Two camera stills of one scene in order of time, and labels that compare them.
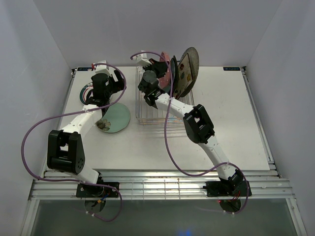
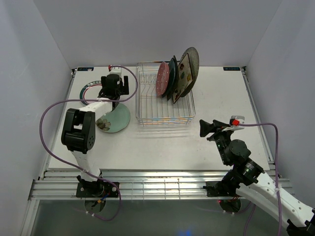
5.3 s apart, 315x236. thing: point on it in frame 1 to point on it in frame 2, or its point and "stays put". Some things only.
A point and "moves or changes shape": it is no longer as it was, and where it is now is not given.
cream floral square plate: x=184 y=76 stays put
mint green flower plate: x=115 y=119 stays put
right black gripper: x=160 y=68 to x=205 y=128
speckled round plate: x=193 y=54 stays put
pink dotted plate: x=165 y=82 moves or changes shape
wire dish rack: x=146 y=114 stays put
